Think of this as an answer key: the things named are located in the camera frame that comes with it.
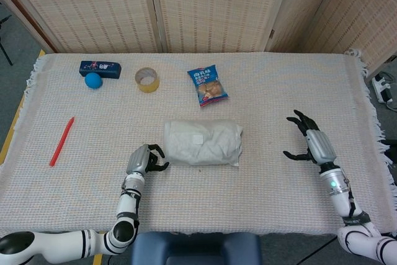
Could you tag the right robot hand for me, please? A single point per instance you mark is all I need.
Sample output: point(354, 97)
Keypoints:
point(321, 145)

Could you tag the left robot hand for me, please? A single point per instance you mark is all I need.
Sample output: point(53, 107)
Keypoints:
point(139, 159)

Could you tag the transparent plastic bag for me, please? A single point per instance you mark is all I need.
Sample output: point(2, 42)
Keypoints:
point(201, 159)

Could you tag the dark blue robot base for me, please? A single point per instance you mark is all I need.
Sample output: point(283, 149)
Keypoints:
point(195, 248)

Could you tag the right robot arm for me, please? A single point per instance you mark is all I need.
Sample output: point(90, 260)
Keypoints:
point(341, 200)

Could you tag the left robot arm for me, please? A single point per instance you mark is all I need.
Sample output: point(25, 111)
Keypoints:
point(128, 204)

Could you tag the yellow tape roll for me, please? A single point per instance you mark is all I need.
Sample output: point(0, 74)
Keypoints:
point(149, 86)

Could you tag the red pen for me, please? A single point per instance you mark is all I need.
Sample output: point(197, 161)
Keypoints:
point(62, 141)

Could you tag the white power strip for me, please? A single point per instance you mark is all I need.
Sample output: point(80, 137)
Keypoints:
point(383, 88)

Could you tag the blue ball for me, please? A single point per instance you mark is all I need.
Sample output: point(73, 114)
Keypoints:
point(93, 81)

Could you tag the dark blue printed box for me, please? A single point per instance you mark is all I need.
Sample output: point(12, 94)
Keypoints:
point(102, 67)

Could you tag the blue snack packet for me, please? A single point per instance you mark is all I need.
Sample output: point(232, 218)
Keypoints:
point(208, 86)

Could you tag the beige wicker folding screen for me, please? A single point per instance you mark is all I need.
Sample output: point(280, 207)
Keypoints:
point(217, 7)

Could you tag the black chair leg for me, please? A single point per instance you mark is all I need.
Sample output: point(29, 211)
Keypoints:
point(4, 44)

